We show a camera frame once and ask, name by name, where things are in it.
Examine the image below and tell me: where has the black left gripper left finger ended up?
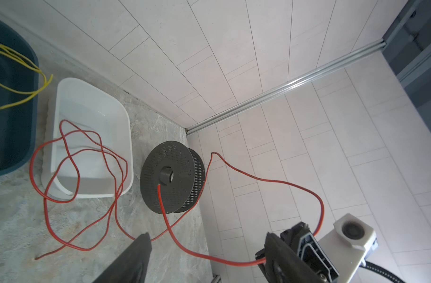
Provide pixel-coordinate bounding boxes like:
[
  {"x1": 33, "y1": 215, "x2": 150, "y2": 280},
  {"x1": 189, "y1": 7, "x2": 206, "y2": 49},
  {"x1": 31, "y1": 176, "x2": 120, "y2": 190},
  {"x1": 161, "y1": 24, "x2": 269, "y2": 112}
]
[{"x1": 94, "y1": 233, "x2": 152, "y2": 283}]

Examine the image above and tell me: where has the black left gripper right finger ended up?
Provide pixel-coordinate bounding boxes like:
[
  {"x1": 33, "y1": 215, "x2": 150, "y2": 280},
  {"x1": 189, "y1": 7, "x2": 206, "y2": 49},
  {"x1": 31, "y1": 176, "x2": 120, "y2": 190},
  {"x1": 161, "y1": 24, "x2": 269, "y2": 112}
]
[{"x1": 256, "y1": 233, "x2": 333, "y2": 283}]

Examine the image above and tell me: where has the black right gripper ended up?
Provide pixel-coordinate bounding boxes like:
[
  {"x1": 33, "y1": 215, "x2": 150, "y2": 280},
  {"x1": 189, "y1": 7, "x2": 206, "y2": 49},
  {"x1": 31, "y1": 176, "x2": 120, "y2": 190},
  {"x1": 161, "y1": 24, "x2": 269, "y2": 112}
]
[{"x1": 280, "y1": 222, "x2": 339, "y2": 281}]

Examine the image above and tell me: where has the red cable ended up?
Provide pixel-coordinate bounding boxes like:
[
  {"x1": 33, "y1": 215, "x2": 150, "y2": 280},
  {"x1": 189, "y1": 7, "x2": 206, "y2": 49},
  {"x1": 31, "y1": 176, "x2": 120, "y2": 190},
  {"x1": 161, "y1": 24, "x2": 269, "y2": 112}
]
[{"x1": 29, "y1": 119, "x2": 326, "y2": 268}]

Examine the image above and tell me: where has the grey perforated cable spool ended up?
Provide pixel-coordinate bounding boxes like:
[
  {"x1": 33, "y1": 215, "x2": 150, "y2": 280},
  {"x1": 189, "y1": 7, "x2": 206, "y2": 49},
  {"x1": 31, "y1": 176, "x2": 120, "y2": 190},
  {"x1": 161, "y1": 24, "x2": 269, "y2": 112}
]
[{"x1": 140, "y1": 141, "x2": 206, "y2": 214}]

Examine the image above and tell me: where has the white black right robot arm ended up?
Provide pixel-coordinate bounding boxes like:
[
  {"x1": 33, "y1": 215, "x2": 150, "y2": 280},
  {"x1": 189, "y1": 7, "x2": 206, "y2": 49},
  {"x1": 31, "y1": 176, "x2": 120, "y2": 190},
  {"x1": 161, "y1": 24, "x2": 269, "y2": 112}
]
[{"x1": 263, "y1": 214, "x2": 402, "y2": 283}]

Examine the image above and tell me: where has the white plastic tray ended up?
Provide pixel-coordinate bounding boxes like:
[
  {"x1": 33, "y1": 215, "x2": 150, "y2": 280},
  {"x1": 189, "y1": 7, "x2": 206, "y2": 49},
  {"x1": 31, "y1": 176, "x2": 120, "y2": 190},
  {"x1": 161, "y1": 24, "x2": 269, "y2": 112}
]
[{"x1": 41, "y1": 78, "x2": 134, "y2": 200}]

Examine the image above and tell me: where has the dark teal plastic tray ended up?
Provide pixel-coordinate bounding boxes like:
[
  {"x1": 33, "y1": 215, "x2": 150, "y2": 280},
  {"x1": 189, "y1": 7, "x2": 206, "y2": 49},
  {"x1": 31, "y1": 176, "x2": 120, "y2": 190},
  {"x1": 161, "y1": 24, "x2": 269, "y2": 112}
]
[{"x1": 0, "y1": 13, "x2": 39, "y2": 178}]

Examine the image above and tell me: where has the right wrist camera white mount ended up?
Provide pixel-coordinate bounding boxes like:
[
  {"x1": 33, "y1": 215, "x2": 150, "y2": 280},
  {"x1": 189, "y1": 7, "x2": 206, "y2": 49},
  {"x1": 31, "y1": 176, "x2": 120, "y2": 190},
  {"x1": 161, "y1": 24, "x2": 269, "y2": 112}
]
[{"x1": 318, "y1": 213, "x2": 378, "y2": 283}]

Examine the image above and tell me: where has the aluminium corner wall profile right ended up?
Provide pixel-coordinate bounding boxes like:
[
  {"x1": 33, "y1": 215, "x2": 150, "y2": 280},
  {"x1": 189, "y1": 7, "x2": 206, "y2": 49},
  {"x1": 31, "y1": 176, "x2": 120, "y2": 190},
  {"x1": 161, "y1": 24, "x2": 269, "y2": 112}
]
[{"x1": 186, "y1": 40, "x2": 386, "y2": 135}]

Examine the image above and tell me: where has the yellow cable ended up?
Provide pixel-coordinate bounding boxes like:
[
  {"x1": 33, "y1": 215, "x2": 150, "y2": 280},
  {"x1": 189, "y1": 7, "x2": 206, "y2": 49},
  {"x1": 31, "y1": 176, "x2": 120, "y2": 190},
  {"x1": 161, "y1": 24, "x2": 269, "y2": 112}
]
[{"x1": 0, "y1": 36, "x2": 54, "y2": 111}]

